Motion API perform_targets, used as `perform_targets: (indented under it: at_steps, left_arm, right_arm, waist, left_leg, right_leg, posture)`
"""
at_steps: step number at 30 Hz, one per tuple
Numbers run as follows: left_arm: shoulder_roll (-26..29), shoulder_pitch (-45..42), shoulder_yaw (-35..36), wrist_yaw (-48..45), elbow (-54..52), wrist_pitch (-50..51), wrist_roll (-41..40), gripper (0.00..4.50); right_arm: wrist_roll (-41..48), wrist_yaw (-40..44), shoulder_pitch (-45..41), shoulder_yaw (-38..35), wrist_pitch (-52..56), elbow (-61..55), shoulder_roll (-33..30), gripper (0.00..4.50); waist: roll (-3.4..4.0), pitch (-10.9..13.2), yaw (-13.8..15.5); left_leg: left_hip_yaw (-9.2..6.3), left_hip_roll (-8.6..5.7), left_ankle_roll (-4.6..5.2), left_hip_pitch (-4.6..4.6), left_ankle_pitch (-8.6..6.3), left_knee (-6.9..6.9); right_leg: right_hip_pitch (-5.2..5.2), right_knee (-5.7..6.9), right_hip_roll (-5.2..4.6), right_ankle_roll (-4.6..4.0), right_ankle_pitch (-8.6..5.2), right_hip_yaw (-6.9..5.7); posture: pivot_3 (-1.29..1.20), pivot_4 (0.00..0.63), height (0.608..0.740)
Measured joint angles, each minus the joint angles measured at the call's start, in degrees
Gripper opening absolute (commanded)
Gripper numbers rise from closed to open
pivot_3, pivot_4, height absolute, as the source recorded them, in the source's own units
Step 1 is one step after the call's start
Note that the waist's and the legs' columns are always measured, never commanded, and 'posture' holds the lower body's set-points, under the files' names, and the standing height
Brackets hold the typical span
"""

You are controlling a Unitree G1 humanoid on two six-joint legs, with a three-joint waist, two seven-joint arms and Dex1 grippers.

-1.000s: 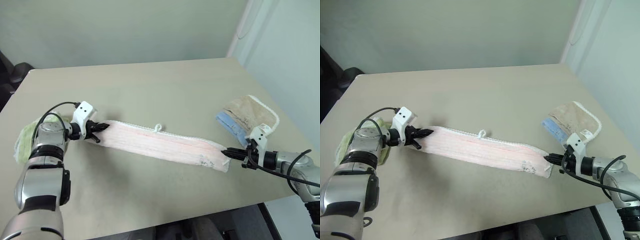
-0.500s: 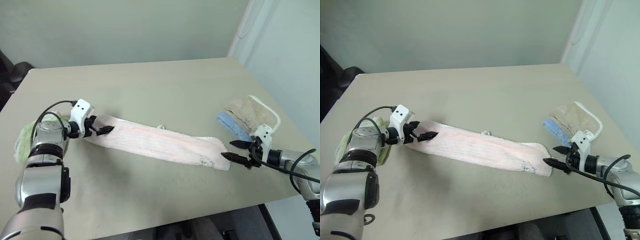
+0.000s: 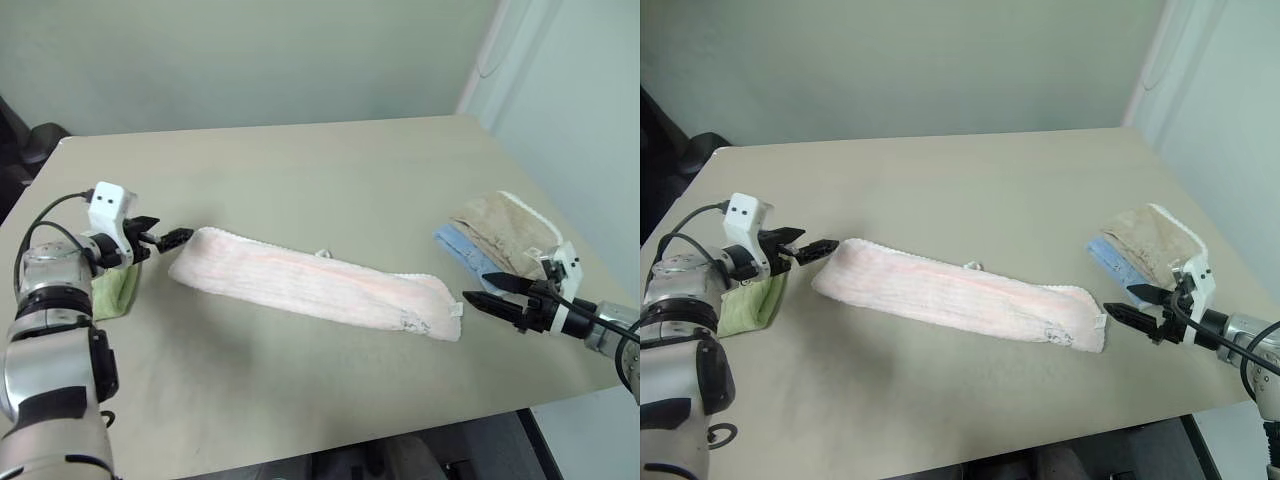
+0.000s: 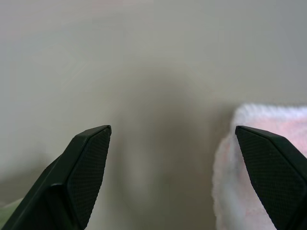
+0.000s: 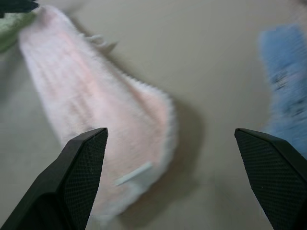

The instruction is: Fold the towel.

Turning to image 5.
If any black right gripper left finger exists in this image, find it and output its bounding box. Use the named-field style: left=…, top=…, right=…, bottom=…
left=0, top=127, right=108, bottom=230

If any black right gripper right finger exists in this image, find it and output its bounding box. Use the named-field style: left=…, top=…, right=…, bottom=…
left=234, top=128, right=307, bottom=230

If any pink fluffy towel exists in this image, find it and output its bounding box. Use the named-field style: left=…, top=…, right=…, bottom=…
left=18, top=5, right=178, bottom=227

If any blue fluffy towel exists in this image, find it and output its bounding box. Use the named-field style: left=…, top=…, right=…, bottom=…
left=258, top=23, right=307, bottom=159

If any green fluffy towel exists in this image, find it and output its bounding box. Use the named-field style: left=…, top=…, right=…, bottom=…
left=0, top=11, right=39, bottom=55

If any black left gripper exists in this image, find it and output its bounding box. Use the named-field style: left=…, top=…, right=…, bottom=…
left=0, top=0, right=40, bottom=14

